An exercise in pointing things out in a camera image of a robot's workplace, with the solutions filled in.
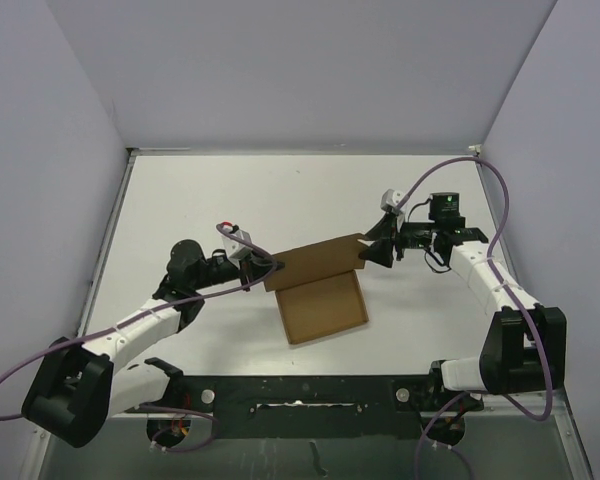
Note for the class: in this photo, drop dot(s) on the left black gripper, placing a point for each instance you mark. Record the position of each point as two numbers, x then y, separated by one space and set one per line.
255 266

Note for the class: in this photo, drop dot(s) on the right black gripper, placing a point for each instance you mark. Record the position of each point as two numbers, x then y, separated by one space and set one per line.
383 233

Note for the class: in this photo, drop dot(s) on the brown cardboard paper box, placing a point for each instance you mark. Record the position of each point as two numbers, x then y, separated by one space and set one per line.
318 291

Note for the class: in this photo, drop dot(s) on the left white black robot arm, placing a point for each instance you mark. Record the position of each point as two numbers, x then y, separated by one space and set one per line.
81 383

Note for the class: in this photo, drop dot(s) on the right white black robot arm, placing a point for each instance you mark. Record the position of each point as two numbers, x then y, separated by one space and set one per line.
525 345

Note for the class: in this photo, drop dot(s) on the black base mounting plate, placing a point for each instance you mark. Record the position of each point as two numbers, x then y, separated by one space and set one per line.
307 407

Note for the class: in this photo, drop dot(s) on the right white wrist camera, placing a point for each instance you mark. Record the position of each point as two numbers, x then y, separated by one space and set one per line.
393 202

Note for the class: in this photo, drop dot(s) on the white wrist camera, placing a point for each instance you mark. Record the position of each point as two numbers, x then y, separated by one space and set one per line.
236 242
393 202

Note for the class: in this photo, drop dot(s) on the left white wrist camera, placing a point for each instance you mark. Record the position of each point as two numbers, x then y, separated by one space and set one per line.
236 242

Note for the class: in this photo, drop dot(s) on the aluminium table frame rail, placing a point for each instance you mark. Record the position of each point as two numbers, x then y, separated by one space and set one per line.
40 438

